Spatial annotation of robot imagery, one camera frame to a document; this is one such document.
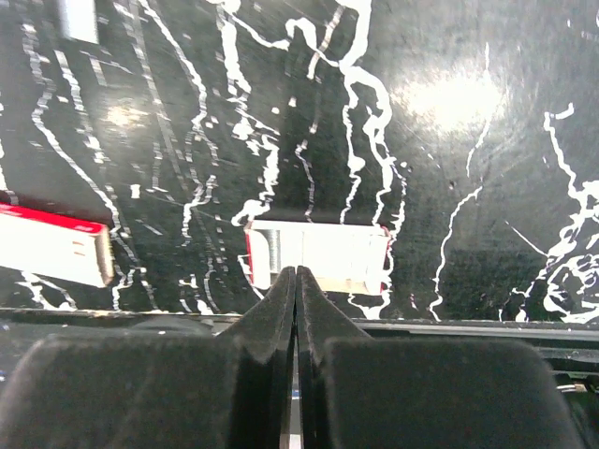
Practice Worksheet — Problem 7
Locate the small white staple strip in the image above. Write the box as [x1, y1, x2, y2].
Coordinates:
[57, 0, 99, 44]

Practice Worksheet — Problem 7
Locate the red white staple box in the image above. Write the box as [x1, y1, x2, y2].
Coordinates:
[1, 204, 114, 288]

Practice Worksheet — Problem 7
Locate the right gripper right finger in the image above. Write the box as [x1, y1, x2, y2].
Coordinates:
[296, 267, 584, 448]

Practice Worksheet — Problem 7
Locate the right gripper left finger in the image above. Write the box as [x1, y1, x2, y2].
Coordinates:
[1, 268, 296, 448]

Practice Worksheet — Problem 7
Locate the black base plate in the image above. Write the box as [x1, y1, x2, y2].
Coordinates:
[1, 308, 598, 385]

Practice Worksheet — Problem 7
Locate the open staple box tray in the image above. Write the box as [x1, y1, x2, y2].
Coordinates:
[244, 220, 391, 296]

